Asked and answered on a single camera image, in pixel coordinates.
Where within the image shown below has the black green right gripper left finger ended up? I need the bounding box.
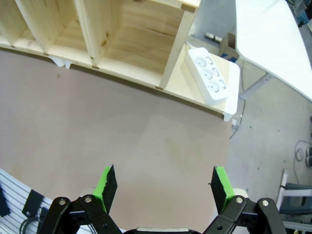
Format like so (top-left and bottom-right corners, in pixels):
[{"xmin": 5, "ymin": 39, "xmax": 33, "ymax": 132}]
[{"xmin": 36, "ymin": 164, "xmax": 122, "ymax": 234}]

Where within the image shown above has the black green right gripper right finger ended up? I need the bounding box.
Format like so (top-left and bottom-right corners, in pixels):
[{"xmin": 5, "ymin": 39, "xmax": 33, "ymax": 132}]
[{"xmin": 202, "ymin": 166, "xmax": 287, "ymax": 234}]

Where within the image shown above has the black flat mounting plate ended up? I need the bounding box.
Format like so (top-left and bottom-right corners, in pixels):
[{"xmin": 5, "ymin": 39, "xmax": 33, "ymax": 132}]
[{"xmin": 22, "ymin": 189, "xmax": 46, "ymax": 216}]

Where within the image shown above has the white slotted aluminium board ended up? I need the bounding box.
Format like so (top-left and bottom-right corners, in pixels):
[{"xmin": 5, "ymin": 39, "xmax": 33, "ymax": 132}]
[{"xmin": 0, "ymin": 168, "xmax": 53, "ymax": 234}]

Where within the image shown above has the black block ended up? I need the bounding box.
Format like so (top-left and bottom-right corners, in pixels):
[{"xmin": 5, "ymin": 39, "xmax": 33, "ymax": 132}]
[{"xmin": 0, "ymin": 187, "xmax": 9, "ymax": 217}]

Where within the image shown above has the dark shoe with white sole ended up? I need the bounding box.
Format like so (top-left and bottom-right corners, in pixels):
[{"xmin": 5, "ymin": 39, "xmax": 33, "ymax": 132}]
[{"xmin": 304, "ymin": 146, "xmax": 312, "ymax": 168}]

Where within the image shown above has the grey desk leg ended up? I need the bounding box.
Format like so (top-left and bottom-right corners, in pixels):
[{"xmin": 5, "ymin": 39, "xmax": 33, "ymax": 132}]
[{"xmin": 238, "ymin": 73, "xmax": 273, "ymax": 100}]

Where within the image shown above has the white three-socket power strip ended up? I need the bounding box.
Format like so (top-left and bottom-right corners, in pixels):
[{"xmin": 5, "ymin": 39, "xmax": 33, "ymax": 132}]
[{"xmin": 185, "ymin": 47, "xmax": 229, "ymax": 106}]

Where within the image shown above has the white plastic shelf foot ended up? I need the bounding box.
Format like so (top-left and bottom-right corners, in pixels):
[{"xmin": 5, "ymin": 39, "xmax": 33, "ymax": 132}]
[{"xmin": 48, "ymin": 55, "xmax": 73, "ymax": 70}]

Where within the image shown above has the brown cardboard box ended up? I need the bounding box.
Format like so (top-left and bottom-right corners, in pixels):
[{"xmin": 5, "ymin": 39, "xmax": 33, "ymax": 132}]
[{"xmin": 218, "ymin": 32, "xmax": 239, "ymax": 61}]

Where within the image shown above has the light wooden shelf organizer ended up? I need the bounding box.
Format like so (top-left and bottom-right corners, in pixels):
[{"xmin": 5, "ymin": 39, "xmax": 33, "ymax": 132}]
[{"xmin": 0, "ymin": 0, "xmax": 231, "ymax": 117}]

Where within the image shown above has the white desk top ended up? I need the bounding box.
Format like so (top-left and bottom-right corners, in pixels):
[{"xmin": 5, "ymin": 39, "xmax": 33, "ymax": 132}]
[{"xmin": 234, "ymin": 0, "xmax": 312, "ymax": 102}]

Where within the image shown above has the white upright frame bar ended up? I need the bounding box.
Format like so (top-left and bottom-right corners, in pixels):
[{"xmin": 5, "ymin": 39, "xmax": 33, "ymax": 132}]
[{"xmin": 276, "ymin": 169, "xmax": 312, "ymax": 215}]

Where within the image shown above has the black coiled cable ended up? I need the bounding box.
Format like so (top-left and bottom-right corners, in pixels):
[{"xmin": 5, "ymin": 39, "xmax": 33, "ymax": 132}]
[{"xmin": 19, "ymin": 207, "xmax": 49, "ymax": 234}]

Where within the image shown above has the grey floor cable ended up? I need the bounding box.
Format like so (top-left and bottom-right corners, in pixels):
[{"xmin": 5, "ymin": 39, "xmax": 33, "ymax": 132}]
[{"xmin": 293, "ymin": 140, "xmax": 312, "ymax": 186}]

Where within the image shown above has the thin grey hanging cable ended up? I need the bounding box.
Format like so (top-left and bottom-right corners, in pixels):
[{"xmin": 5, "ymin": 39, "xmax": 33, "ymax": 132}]
[{"xmin": 229, "ymin": 59, "xmax": 246, "ymax": 139}]

